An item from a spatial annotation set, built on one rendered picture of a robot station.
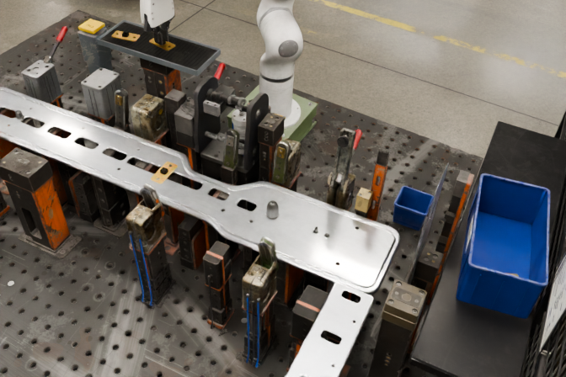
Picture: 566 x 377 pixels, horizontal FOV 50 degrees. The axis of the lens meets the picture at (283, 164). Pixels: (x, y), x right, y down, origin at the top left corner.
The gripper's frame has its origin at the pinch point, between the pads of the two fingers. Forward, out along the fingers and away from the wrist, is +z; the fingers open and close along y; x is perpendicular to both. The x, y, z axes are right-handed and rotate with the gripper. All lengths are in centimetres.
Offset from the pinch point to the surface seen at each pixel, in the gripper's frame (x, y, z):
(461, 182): 101, 2, -1
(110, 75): -5.4, 17.1, 7.8
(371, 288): 95, 27, 19
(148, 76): -2.3, 5.3, 13.4
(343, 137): 72, 9, -3
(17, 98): -32, 35, 19
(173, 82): 4.5, 1.4, 14.8
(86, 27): -25.7, 8.4, 2.8
